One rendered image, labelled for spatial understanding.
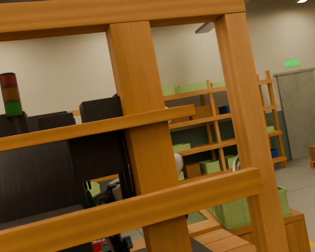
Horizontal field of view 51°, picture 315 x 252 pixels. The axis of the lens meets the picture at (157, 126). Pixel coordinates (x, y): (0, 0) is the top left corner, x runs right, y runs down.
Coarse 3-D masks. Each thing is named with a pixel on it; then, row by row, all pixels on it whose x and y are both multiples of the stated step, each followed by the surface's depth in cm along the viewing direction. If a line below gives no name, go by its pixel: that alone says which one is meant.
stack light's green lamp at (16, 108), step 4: (4, 104) 102; (8, 104) 101; (12, 104) 101; (16, 104) 102; (20, 104) 104; (4, 108) 102; (8, 108) 101; (12, 108) 101; (16, 108) 102; (20, 108) 103; (8, 112) 101; (12, 112) 101; (16, 112) 102; (20, 112) 103; (8, 116) 101; (12, 116) 103
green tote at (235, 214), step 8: (280, 192) 203; (240, 200) 201; (280, 200) 203; (208, 208) 244; (216, 208) 218; (224, 208) 201; (232, 208) 201; (240, 208) 201; (288, 208) 203; (216, 216) 221; (224, 216) 201; (232, 216) 201; (240, 216) 201; (248, 216) 202; (224, 224) 203; (232, 224) 200; (240, 224) 201; (248, 224) 202
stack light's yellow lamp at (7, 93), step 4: (4, 88) 101; (8, 88) 101; (12, 88) 102; (16, 88) 103; (4, 92) 101; (8, 92) 101; (12, 92) 102; (16, 92) 103; (4, 96) 101; (8, 96) 101; (12, 96) 102; (16, 96) 102; (4, 100) 102; (8, 100) 101; (12, 100) 101; (16, 100) 102
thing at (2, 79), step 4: (8, 72) 102; (12, 72) 103; (0, 76) 102; (4, 76) 101; (8, 76) 102; (12, 76) 102; (0, 80) 102; (4, 80) 101; (8, 80) 101; (12, 80) 102; (16, 80) 104; (0, 84) 102; (4, 84) 101; (8, 84) 101; (12, 84) 102; (16, 84) 103
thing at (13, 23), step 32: (64, 0) 106; (96, 0) 109; (128, 0) 112; (160, 0) 116; (192, 0) 119; (224, 0) 123; (0, 32) 100; (32, 32) 105; (64, 32) 110; (96, 32) 117
